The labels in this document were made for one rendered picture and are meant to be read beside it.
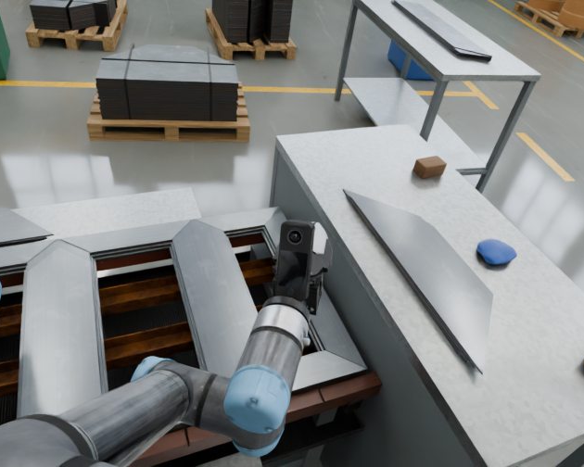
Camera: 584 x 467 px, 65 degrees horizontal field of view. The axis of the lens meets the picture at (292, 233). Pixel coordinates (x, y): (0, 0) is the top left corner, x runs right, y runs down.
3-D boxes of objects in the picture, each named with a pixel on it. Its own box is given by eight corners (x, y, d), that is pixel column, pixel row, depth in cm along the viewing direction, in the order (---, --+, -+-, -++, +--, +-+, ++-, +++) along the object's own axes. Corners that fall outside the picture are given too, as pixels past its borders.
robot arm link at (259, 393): (218, 427, 58) (219, 391, 52) (246, 356, 66) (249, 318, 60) (278, 446, 57) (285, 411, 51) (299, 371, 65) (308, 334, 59)
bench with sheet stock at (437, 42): (333, 98, 447) (353, -13, 382) (398, 97, 465) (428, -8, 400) (400, 200, 335) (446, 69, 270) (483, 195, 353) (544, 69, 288)
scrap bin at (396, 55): (386, 57, 545) (399, 6, 507) (419, 59, 554) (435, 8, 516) (404, 80, 501) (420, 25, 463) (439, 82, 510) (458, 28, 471)
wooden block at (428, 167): (422, 179, 167) (425, 168, 164) (412, 170, 171) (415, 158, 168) (442, 174, 171) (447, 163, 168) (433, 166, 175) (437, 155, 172)
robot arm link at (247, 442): (219, 397, 72) (220, 357, 65) (287, 418, 71) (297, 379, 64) (199, 445, 67) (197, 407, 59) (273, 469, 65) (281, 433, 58)
